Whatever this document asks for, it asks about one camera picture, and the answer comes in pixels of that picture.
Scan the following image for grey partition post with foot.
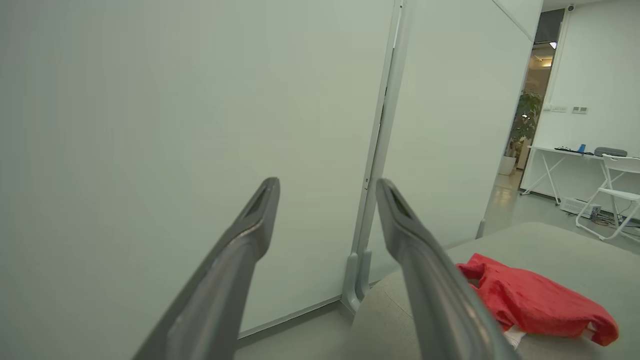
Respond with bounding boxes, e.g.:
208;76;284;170
341;0;408;315

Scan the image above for green potted plant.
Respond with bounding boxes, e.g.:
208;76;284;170
509;90;544;158

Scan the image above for white folding table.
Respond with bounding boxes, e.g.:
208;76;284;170
520;145;640;206

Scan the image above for white folding chair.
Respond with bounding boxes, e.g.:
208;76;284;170
575;153;640;242

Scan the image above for white box on floor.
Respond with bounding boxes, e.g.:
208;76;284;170
559;197;593;217

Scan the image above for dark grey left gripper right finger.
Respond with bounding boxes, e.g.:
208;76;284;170
375;178;521;360

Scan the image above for white partition panel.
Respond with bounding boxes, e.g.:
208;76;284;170
0;0;401;360
370;0;544;285

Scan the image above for floor cables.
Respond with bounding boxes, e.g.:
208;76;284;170
598;212;640;232

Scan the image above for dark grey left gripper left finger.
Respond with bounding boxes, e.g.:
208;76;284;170
132;177;281;360

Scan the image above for plain red garment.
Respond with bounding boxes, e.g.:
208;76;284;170
456;252;620;349

